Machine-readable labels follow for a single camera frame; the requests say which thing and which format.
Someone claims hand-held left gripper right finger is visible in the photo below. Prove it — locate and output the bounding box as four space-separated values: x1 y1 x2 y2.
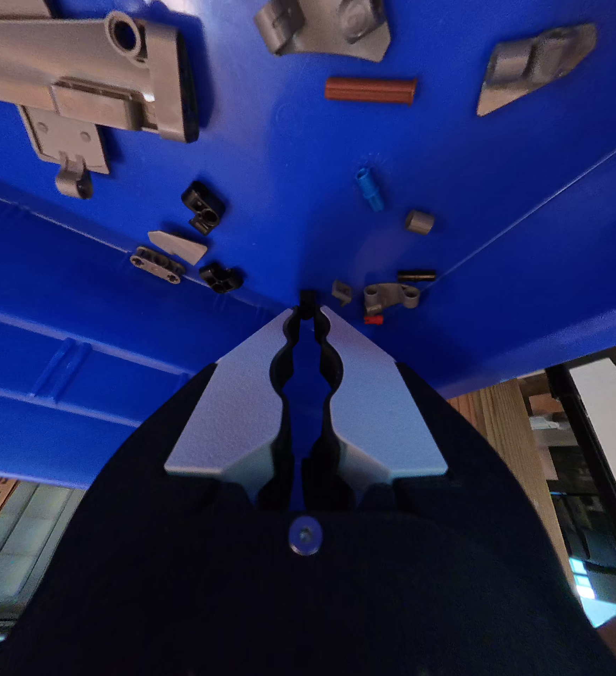
308 304 448 509

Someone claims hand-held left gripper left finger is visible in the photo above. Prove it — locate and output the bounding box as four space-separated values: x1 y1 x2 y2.
164 306 301 509

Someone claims blue bin with square tag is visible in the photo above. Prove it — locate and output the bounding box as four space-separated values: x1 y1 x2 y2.
0 0 616 489

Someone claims grey curved connector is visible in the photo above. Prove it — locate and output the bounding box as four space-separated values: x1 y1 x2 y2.
363 283 421 317

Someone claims black toy connector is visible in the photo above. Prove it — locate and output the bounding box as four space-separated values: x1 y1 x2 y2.
181 181 227 233
199 261 246 294

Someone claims grey thin three-hole beam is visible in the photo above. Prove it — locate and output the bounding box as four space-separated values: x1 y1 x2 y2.
130 245 187 285

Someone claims light grey wedge piece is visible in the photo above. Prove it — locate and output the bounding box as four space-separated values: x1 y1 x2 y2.
147 230 209 267

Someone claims grey round bush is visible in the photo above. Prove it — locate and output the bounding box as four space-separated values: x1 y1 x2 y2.
404 209 436 236

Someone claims blue toy pin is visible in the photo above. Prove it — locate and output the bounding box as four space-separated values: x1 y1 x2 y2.
357 167 385 213

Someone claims brown axle connector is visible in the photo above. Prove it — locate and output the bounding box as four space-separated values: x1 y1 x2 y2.
324 77 417 107

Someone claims grey angled toy panel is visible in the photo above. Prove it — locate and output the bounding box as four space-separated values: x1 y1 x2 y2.
476 23 598 117

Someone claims large grey panel assembly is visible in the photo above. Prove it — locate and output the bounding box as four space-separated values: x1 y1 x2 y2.
0 0 200 200

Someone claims grey curved toy panel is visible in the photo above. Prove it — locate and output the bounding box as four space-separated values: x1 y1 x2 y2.
254 0 391 63

